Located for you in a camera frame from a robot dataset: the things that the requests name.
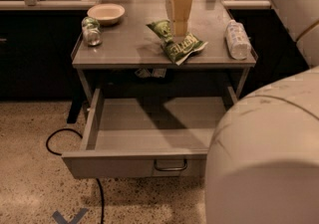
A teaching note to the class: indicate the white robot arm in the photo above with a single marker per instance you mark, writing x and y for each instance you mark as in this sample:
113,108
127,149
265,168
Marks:
262,165

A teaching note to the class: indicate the grey metal table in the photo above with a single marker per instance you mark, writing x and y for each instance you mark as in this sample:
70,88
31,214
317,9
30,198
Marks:
131,45

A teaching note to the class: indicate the metal drawer handle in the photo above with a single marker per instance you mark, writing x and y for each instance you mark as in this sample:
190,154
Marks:
169,165

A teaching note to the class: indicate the cream ceramic bowl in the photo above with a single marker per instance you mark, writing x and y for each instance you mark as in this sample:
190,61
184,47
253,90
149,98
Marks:
107,14

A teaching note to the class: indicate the green soda can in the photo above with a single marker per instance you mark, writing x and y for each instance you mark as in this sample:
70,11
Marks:
91,31

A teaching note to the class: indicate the grey open drawer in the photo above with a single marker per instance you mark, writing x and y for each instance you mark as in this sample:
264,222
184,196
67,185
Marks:
119,139

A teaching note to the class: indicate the green jalapeno chip bag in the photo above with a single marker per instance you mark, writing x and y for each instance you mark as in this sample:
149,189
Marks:
177,52

